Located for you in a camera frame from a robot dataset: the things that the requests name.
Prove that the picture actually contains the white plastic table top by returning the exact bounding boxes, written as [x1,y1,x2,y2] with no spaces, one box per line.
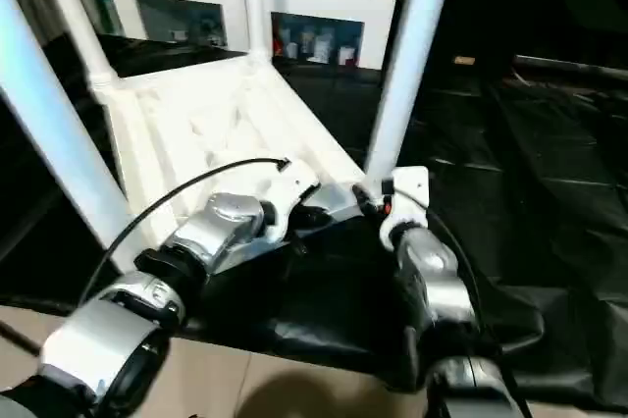
[93,53,386,272]

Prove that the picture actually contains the white plastic table leg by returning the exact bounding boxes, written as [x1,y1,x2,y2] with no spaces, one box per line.
[241,0,270,64]
[0,0,138,250]
[29,0,121,90]
[363,0,460,183]

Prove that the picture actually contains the black work mat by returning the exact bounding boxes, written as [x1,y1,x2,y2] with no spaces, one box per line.
[0,30,628,409]

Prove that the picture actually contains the black work table leg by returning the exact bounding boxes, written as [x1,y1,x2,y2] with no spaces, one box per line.
[0,322,45,355]

